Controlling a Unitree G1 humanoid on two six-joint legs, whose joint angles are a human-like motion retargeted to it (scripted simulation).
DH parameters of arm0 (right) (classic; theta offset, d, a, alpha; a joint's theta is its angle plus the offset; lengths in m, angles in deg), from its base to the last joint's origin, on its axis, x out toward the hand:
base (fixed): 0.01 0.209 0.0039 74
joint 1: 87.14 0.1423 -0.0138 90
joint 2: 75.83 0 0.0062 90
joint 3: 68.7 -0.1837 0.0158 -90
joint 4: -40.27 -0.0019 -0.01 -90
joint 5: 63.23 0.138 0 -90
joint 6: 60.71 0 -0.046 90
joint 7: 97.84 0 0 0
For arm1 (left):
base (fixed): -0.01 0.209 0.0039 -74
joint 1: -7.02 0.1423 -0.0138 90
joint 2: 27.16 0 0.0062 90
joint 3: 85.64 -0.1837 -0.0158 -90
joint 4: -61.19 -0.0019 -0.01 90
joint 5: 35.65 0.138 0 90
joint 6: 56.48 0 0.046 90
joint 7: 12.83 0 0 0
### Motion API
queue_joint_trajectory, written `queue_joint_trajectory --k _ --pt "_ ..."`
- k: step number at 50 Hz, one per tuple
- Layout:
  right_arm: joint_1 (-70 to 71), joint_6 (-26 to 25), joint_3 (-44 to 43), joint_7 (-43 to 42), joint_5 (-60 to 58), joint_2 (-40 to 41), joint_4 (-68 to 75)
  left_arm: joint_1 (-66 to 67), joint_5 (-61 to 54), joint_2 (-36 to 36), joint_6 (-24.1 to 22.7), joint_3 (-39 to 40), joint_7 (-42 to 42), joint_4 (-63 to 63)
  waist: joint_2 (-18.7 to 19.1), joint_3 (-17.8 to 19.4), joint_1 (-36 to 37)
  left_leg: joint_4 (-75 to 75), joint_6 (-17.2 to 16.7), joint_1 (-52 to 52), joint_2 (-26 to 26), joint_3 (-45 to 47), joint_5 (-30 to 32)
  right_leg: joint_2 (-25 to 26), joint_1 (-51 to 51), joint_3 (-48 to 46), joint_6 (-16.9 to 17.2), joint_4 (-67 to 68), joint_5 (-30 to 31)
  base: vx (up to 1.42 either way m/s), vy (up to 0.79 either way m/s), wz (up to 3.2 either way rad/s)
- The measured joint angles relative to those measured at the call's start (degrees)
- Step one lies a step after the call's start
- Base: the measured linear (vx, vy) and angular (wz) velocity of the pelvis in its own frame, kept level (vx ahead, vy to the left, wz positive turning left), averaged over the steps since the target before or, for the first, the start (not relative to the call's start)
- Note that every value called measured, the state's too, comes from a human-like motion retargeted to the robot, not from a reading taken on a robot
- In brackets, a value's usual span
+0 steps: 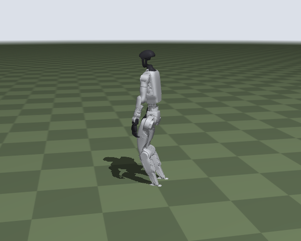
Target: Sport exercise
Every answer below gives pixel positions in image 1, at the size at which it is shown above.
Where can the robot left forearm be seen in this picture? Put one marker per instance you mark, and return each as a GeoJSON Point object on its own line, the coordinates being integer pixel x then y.
{"type": "Point", "coordinates": [138, 109]}

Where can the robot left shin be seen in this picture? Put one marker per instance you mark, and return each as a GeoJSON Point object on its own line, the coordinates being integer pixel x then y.
{"type": "Point", "coordinates": [149, 167]}

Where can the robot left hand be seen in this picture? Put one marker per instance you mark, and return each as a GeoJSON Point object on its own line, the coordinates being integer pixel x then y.
{"type": "Point", "coordinates": [134, 128]}

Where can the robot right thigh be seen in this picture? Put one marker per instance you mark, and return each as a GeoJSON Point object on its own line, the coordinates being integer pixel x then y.
{"type": "Point", "coordinates": [151, 134]}

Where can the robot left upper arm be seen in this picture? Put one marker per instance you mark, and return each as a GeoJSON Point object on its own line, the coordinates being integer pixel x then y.
{"type": "Point", "coordinates": [144, 81]}

